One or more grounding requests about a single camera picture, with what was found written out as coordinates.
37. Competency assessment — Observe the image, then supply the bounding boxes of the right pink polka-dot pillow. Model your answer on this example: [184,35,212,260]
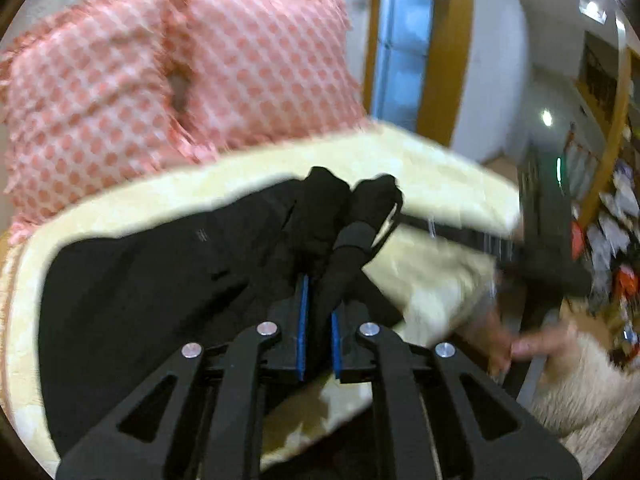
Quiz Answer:
[165,0,367,160]

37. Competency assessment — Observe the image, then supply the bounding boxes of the black pants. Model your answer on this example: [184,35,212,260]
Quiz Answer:
[38,167,401,454]

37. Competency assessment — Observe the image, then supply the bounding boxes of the person's right hand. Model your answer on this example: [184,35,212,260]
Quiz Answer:
[457,306,580,380]

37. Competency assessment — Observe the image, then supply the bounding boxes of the window with wooden frame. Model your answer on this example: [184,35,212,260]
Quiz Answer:
[346,0,475,146]

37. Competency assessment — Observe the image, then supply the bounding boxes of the left pink polka-dot pillow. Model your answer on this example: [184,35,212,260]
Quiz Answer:
[1,0,217,243]

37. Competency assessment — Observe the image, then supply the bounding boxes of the cream fleece sleeve forearm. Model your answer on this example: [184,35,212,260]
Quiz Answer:
[511,323,639,479]

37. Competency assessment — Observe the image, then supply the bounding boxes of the cream patterned bed mattress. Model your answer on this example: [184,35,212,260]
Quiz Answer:
[1,122,520,477]

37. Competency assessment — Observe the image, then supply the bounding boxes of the pink polka-dot pillow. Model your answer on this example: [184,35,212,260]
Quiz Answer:
[165,0,367,160]
[1,0,217,243]

